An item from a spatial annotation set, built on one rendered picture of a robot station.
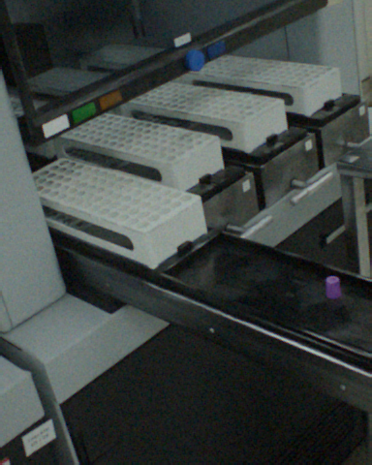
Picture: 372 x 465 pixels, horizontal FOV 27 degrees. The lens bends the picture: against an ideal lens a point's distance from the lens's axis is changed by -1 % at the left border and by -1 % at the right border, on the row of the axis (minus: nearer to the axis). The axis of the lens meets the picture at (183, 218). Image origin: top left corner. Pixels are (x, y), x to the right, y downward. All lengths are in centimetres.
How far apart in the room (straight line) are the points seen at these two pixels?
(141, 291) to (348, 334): 27
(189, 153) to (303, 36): 41
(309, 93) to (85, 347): 56
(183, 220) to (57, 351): 23
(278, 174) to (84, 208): 33
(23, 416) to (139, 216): 28
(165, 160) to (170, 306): 26
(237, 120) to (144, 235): 33
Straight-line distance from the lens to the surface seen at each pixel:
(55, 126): 98
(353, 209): 115
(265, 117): 121
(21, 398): 98
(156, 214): 95
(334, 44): 143
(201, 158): 112
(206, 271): 94
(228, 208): 113
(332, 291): 86
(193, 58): 111
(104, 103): 102
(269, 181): 119
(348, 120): 133
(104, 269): 100
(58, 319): 105
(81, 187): 109
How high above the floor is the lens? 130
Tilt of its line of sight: 28 degrees down
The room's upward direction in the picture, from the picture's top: 12 degrees counter-clockwise
